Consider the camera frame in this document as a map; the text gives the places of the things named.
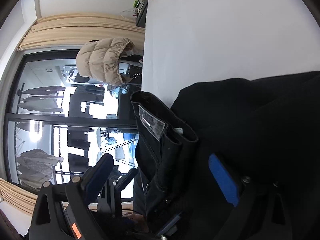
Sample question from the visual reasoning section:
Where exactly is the black jeans pant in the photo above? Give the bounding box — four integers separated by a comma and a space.
131, 72, 319, 239

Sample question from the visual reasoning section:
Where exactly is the black framed glass door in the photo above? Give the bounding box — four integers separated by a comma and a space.
1, 50, 141, 193

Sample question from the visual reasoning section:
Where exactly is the beige puffer jacket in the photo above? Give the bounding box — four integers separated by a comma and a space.
76, 37, 136, 86

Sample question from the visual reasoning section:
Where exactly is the beige curtain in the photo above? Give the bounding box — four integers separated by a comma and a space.
18, 13, 145, 51

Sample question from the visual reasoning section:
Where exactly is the dark nightstand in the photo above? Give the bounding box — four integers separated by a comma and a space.
136, 0, 148, 28

